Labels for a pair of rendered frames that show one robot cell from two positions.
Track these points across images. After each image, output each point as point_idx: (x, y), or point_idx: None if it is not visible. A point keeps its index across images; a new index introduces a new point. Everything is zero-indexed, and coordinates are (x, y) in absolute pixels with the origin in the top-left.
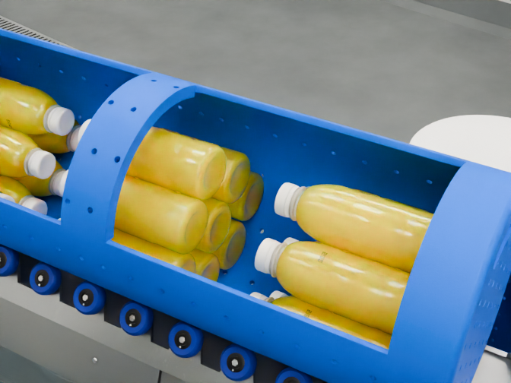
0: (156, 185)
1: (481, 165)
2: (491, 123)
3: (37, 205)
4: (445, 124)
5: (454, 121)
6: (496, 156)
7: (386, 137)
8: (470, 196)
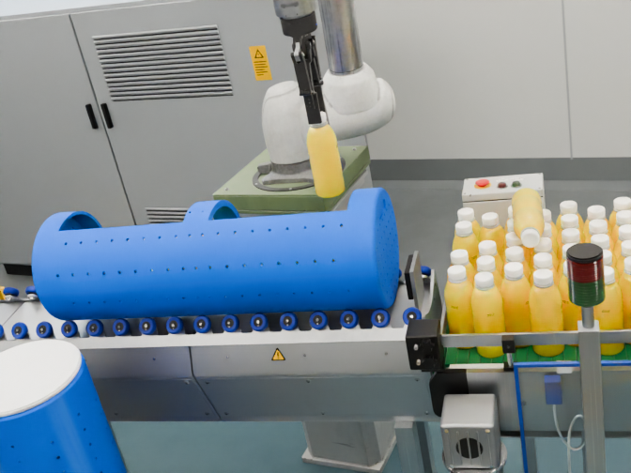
0: None
1: (52, 233)
2: (11, 403)
3: None
4: (48, 389)
5: (39, 394)
6: (22, 375)
7: (90, 232)
8: (63, 214)
